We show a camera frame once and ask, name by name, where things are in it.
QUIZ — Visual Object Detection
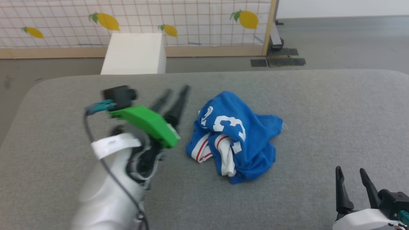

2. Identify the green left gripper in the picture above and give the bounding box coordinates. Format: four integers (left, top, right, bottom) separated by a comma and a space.
109, 85, 191, 148

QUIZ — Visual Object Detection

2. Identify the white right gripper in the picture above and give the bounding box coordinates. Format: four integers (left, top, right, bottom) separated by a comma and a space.
332, 166, 404, 230

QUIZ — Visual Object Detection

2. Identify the blue white basketball jersey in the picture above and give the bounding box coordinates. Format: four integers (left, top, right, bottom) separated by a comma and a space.
186, 91, 284, 185

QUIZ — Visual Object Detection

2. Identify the white rectangular box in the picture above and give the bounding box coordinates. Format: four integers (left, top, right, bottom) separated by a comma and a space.
101, 33, 167, 75

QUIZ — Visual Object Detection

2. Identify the grey fabric sofa cushion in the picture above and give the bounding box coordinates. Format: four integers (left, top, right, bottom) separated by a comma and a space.
0, 69, 409, 230

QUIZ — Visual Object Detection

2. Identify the large dark floor mat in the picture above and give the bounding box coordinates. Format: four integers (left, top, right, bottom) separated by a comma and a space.
267, 48, 306, 67

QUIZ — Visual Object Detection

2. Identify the teal left camera cable plug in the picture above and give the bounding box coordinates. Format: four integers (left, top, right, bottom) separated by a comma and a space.
86, 100, 116, 115

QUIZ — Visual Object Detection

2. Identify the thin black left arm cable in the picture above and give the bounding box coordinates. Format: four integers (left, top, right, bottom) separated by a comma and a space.
84, 110, 149, 230

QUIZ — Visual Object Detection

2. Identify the lemon print wooden frame screen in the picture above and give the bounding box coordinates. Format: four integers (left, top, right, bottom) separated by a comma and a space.
0, 0, 278, 59

